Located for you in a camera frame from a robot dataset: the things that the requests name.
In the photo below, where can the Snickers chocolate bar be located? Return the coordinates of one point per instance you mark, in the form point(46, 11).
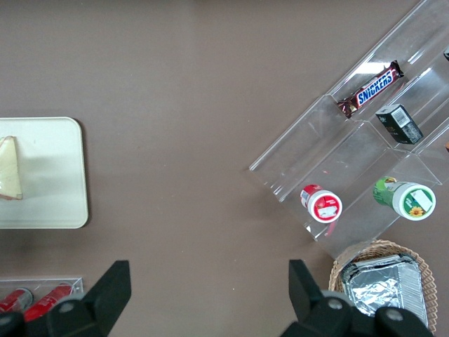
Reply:
point(372, 89)

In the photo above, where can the aluminium foil container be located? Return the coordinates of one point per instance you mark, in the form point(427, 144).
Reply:
point(382, 284)

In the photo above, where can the triangular sandwich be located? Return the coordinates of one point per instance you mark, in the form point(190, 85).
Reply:
point(10, 168)

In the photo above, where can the clear acrylic bottle rack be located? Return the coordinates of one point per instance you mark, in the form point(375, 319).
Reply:
point(79, 282)

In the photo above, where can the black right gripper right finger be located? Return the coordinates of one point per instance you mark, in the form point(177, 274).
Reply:
point(312, 309)

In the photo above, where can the light wicker basket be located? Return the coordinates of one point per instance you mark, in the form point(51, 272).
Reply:
point(426, 270)

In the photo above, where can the small black box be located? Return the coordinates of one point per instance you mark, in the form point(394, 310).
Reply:
point(400, 123)

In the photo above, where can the green yogurt cup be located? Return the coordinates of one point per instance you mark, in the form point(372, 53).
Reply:
point(410, 198)

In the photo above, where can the red yogurt cup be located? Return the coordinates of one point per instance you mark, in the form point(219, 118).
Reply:
point(321, 203)

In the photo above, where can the cream plastic tray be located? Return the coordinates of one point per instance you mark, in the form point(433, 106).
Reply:
point(52, 168)

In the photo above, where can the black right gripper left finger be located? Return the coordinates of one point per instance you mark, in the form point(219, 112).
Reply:
point(101, 298)

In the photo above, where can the clear acrylic stepped shelf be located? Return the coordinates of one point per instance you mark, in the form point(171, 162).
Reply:
point(350, 154)

